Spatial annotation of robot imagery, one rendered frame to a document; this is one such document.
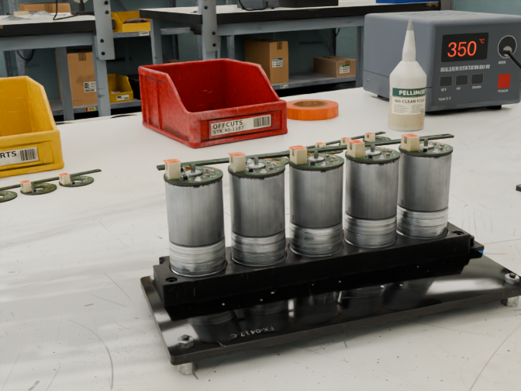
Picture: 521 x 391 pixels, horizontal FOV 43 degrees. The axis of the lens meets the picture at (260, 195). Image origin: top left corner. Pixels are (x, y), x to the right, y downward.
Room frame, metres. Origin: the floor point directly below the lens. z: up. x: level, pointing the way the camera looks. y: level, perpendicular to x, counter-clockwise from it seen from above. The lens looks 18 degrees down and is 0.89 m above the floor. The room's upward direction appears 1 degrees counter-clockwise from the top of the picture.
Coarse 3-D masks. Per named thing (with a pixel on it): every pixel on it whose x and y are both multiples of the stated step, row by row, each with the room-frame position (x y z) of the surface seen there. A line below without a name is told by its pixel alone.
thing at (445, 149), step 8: (400, 144) 0.31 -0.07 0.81; (432, 144) 0.31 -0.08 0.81; (440, 144) 0.30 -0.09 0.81; (448, 144) 0.31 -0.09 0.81; (408, 152) 0.30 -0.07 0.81; (416, 152) 0.29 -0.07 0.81; (424, 152) 0.29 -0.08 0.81; (432, 152) 0.29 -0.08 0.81; (440, 152) 0.29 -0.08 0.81; (448, 152) 0.29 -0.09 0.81
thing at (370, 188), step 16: (352, 176) 0.29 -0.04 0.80; (368, 176) 0.28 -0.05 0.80; (384, 176) 0.28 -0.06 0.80; (352, 192) 0.29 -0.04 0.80; (368, 192) 0.28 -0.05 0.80; (384, 192) 0.28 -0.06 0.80; (352, 208) 0.29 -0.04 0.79; (368, 208) 0.28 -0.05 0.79; (384, 208) 0.28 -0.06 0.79; (352, 224) 0.29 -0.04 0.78; (368, 224) 0.28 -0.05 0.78; (384, 224) 0.28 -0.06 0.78; (352, 240) 0.29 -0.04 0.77; (368, 240) 0.28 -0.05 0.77; (384, 240) 0.28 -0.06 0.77
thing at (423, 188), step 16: (400, 160) 0.30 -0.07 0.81; (416, 160) 0.29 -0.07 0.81; (432, 160) 0.29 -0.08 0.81; (448, 160) 0.29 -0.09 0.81; (400, 176) 0.30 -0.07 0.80; (416, 176) 0.29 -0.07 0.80; (432, 176) 0.29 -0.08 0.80; (448, 176) 0.30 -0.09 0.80; (400, 192) 0.30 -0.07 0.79; (416, 192) 0.29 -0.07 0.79; (432, 192) 0.29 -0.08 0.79; (448, 192) 0.30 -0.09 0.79; (400, 208) 0.30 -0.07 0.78; (416, 208) 0.29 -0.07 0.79; (432, 208) 0.29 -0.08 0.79; (448, 208) 0.30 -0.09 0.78; (400, 224) 0.30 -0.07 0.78; (416, 224) 0.29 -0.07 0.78; (432, 224) 0.29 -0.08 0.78
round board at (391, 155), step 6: (366, 150) 0.30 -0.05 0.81; (378, 150) 0.30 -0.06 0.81; (384, 150) 0.30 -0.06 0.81; (390, 150) 0.30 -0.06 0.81; (348, 156) 0.29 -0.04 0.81; (366, 156) 0.29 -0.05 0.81; (372, 156) 0.29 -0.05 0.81; (378, 156) 0.29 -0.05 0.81; (390, 156) 0.29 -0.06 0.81; (396, 156) 0.29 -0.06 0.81; (366, 162) 0.28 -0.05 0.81; (372, 162) 0.28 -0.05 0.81; (378, 162) 0.28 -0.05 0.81; (384, 162) 0.28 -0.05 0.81
